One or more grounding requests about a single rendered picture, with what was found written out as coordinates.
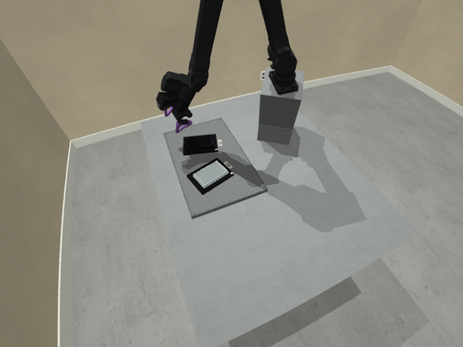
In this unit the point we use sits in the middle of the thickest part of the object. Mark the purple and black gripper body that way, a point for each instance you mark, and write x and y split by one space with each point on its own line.
179 116

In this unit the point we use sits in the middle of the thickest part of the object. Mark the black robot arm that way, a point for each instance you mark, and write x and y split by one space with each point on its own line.
284 62

